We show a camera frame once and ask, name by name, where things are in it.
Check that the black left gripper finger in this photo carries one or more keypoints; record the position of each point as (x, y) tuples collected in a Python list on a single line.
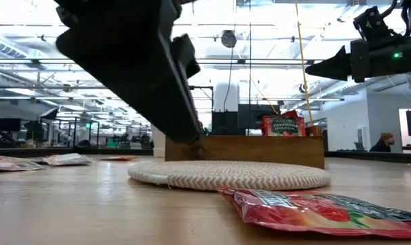
[(141, 75), (188, 58)]

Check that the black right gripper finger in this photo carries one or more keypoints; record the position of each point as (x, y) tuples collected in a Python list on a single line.
[(334, 66)]

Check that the wooden compartment box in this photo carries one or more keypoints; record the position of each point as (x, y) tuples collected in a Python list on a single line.
[(253, 149)]

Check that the black cabinet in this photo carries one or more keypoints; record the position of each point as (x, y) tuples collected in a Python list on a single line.
[(224, 123)]

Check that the person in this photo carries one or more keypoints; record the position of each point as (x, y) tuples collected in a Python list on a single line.
[(382, 143)]

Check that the black metal racks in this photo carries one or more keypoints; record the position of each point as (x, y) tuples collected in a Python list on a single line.
[(78, 132)]

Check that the black softbox lamp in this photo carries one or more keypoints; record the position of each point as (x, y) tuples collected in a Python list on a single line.
[(49, 113)]

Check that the round white woven mat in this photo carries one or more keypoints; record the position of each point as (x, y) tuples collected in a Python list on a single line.
[(229, 175)]

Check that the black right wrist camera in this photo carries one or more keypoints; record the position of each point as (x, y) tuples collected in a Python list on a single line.
[(372, 24)]

